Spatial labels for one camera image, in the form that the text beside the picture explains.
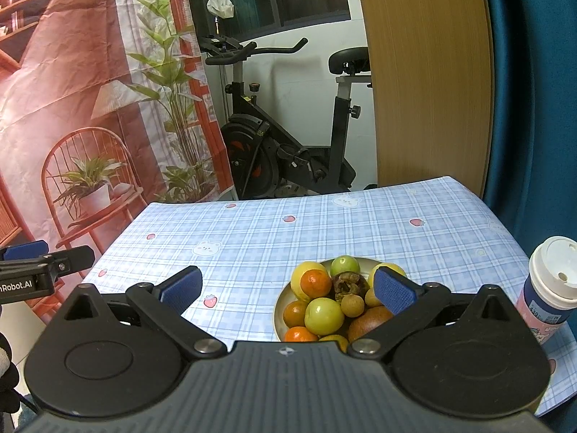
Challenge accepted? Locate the printed backdrop cloth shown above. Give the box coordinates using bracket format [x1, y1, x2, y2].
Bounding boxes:
[0, 0, 239, 325]

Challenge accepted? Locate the red apple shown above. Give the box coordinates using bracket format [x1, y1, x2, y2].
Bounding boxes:
[348, 307, 395, 342]

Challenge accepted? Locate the wooden board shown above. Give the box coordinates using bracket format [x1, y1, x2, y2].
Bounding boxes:
[354, 0, 494, 197]

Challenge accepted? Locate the brown wrinkled fruit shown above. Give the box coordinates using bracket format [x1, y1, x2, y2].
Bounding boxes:
[332, 272, 368, 301]

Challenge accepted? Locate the blue plaid tablecloth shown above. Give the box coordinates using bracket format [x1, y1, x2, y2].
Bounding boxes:
[40, 176, 577, 418]

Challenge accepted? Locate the pink paper cup white lid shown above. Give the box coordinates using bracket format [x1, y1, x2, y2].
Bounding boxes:
[514, 236, 577, 346]

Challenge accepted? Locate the blue curtain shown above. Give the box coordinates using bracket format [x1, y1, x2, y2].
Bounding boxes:
[480, 0, 577, 258]

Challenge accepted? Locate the green lime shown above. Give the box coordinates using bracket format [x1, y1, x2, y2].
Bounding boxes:
[330, 256, 360, 278]

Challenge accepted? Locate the black exercise bike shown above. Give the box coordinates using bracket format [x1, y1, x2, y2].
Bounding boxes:
[205, 38, 373, 201]

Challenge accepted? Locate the small yellow lemon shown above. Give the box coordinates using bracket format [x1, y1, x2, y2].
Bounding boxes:
[369, 263, 406, 289]

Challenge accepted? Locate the large yellow lemon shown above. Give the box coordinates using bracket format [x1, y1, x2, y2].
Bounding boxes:
[291, 262, 332, 302]

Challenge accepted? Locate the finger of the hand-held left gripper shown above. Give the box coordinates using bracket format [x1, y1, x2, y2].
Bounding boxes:
[0, 240, 49, 263]
[43, 246, 95, 277]

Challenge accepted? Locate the person's left hand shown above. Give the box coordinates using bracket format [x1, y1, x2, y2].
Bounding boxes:
[0, 331, 21, 416]

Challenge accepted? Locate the white cloth cover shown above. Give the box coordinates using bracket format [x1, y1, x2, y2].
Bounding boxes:
[206, 0, 235, 19]

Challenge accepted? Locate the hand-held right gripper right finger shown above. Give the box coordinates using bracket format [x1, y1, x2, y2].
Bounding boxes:
[346, 265, 517, 362]

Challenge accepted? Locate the cream round plate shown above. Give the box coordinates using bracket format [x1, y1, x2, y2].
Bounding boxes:
[273, 256, 397, 346]

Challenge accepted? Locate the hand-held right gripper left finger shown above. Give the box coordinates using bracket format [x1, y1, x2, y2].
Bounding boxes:
[58, 265, 227, 362]

